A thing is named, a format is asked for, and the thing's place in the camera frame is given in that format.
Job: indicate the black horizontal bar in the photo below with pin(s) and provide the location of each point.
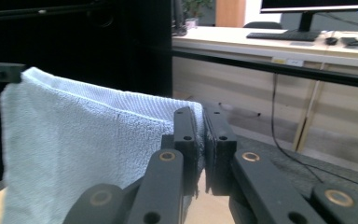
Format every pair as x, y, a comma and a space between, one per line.
261, 67

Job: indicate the black keyboard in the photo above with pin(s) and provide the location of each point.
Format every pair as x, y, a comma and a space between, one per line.
282, 35

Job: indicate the light wooden desk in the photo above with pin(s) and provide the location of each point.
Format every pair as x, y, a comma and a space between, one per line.
230, 40

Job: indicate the light blue towel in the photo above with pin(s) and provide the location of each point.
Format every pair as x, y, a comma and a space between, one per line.
74, 140

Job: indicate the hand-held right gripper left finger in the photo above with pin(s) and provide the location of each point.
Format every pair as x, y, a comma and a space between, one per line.
185, 137

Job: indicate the orange wooden board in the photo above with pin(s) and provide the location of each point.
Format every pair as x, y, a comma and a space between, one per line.
230, 12

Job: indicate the green potted plant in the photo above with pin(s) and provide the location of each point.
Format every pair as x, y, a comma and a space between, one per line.
195, 9

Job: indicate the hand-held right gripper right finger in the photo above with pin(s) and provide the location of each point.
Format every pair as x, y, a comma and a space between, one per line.
219, 143

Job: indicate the black computer mouse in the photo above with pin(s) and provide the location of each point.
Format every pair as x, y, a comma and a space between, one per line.
331, 41

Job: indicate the black computer monitor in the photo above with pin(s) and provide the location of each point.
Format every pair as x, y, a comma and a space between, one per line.
292, 3

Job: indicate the dark office chair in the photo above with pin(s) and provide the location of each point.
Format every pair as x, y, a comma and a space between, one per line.
262, 25

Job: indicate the small black flat device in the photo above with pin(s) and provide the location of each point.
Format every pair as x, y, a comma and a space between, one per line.
351, 42

